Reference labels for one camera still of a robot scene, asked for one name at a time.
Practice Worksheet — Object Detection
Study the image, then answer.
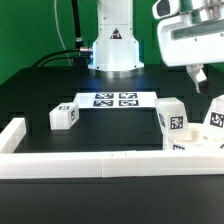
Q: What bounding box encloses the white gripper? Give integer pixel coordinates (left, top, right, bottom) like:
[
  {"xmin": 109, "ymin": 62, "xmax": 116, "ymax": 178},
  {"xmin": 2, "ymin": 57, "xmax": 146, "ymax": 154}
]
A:
[{"xmin": 152, "ymin": 0, "xmax": 224, "ymax": 93}]

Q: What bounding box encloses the white marker tag plate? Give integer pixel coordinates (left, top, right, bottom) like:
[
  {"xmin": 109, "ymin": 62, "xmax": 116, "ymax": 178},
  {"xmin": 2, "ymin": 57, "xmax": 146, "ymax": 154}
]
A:
[{"xmin": 73, "ymin": 92, "xmax": 157, "ymax": 109}]

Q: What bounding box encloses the white U-shaped fence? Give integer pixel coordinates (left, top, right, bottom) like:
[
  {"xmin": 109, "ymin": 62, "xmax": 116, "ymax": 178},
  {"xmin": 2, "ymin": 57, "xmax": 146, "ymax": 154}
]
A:
[{"xmin": 0, "ymin": 118, "xmax": 224, "ymax": 179}]

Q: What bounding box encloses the black thick cable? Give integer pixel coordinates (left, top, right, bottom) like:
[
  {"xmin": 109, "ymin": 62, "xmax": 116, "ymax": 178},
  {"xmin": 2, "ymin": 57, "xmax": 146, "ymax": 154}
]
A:
[{"xmin": 71, "ymin": 0, "xmax": 84, "ymax": 51}]

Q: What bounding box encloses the thin white cable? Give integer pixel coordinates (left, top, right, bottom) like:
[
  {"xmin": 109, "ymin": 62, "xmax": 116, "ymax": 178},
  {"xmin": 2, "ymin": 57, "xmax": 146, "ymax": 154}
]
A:
[{"xmin": 54, "ymin": 0, "xmax": 72, "ymax": 67}]

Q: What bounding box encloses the black curved base cable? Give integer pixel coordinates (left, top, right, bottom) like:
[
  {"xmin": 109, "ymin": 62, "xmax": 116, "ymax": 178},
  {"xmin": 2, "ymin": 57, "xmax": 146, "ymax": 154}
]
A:
[{"xmin": 31, "ymin": 46, "xmax": 94, "ymax": 69}]

